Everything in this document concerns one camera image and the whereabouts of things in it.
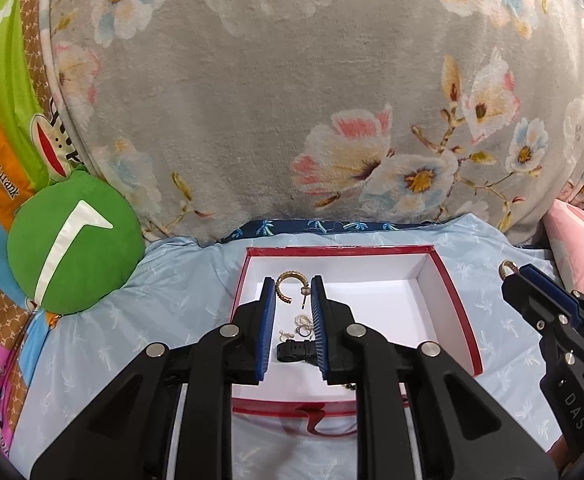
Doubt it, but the black smart watch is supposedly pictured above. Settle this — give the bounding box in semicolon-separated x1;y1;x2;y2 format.
276;339;318;366

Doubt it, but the pearl bracelet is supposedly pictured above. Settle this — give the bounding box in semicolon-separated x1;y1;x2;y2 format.
277;313;316;342

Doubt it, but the small gold hoop earring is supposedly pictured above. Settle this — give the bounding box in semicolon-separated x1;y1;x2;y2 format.
275;270;310;310

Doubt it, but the gold dangle hoop earring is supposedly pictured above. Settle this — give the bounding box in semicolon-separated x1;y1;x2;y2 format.
498;260;519;281

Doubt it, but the red jewelry box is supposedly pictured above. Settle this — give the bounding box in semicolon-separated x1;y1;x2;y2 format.
229;244;485;436

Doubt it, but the pink pillow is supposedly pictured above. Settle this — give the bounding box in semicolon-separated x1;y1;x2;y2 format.
542;200;584;294

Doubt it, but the green round cushion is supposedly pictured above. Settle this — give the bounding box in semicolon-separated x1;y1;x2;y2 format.
7;170;144;315

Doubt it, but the colourful monkey print sheet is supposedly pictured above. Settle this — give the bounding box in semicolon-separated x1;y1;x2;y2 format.
0;0;63;454

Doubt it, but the grey floral blanket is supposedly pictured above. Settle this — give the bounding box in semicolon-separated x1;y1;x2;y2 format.
40;0;584;243

